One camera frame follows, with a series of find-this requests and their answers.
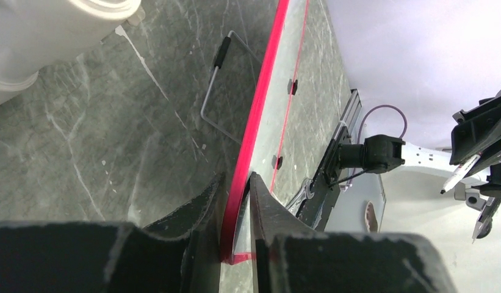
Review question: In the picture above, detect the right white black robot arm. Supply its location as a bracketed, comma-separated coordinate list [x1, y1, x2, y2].
[330, 90, 501, 240]

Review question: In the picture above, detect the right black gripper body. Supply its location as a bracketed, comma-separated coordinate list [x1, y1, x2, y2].
[450, 90, 501, 239]

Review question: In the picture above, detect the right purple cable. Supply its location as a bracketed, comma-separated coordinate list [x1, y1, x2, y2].
[347, 104, 409, 191]

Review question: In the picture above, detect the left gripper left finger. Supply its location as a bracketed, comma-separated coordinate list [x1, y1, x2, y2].
[0, 174, 225, 292]

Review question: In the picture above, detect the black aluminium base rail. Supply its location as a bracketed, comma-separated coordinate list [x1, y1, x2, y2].
[296, 89, 386, 232]

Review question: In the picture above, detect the white pvc pipe frame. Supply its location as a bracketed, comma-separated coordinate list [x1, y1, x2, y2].
[0, 0, 143, 105]

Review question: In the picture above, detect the black whiteboard clip left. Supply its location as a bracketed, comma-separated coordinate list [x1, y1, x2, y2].
[272, 155, 283, 170]

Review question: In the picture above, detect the grey wire whiteboard stand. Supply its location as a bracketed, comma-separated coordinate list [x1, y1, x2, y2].
[200, 30, 262, 145]

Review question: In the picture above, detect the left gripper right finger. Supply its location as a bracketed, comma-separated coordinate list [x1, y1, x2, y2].
[249, 173, 456, 292]

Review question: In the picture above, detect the silver double ended wrench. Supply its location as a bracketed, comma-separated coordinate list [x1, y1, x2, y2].
[286, 178, 314, 215]

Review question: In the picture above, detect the brown oval pad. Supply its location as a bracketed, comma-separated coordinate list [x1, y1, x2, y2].
[364, 201, 379, 233]

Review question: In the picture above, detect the black white marker pen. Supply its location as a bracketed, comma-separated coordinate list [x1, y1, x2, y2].
[440, 153, 481, 194]

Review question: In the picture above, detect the red framed whiteboard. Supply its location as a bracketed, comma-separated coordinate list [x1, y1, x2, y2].
[220, 1, 309, 265]

